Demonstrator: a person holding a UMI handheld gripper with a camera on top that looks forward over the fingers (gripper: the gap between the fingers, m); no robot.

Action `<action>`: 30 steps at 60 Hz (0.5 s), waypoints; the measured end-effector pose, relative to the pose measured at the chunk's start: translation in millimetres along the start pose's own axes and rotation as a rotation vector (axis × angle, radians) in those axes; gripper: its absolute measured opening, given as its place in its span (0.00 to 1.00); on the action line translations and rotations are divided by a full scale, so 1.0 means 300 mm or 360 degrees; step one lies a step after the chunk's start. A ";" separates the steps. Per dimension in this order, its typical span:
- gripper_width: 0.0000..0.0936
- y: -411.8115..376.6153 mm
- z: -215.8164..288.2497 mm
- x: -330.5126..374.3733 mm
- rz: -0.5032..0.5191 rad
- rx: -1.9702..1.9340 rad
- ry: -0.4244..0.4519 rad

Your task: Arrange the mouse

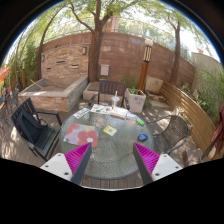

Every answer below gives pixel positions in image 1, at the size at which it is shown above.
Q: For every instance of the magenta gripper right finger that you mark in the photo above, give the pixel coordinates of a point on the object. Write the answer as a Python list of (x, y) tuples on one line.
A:
[(146, 160)]

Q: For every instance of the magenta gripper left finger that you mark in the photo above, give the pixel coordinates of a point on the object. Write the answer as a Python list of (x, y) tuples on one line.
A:
[(77, 160)]

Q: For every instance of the blue computer mouse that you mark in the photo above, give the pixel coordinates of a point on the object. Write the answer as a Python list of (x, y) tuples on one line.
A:
[(142, 137)]

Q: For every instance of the floral pink mouse pad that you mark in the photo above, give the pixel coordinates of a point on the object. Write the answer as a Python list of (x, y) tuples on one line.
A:
[(79, 134)]

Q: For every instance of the green marker tube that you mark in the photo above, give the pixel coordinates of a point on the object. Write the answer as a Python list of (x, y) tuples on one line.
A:
[(140, 122)]

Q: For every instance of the wicker metal chair right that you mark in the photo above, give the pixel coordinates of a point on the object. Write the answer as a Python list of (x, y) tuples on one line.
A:
[(173, 136)]

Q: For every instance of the yellow square card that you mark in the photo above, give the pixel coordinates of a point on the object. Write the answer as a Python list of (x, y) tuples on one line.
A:
[(110, 130)]

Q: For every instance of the round glass patio table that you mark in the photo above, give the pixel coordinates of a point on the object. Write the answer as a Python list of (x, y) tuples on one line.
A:
[(113, 157)]

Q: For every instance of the black white patterned booklet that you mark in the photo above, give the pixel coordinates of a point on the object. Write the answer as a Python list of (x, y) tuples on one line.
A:
[(81, 113)]

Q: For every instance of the black plastic chair left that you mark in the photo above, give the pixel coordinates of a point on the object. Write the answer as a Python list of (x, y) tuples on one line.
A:
[(39, 136)]

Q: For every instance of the colourful paper sheet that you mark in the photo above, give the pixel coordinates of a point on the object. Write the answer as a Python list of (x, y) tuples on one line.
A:
[(102, 109)]

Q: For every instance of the open book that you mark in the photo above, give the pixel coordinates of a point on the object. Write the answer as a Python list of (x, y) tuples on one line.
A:
[(119, 112)]

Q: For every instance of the white square planter pot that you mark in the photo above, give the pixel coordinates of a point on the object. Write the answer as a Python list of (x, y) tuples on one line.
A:
[(136, 99)]

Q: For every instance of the wooden slat fence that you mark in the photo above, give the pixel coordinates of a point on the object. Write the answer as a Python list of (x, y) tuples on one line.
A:
[(202, 127)]

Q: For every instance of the clear plastic cup with straw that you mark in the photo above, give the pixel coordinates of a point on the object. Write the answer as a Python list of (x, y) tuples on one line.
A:
[(115, 100)]

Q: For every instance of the stone raised planter box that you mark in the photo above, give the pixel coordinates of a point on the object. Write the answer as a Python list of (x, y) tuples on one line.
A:
[(56, 95)]

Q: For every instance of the dark slatted chair far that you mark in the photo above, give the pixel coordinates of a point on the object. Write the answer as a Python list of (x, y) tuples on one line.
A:
[(108, 89)]

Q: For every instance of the right tree trunk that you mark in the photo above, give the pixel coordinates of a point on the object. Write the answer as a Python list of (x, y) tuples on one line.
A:
[(175, 67)]

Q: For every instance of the large central tree trunk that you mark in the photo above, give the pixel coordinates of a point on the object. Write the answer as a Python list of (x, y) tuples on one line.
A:
[(96, 40)]

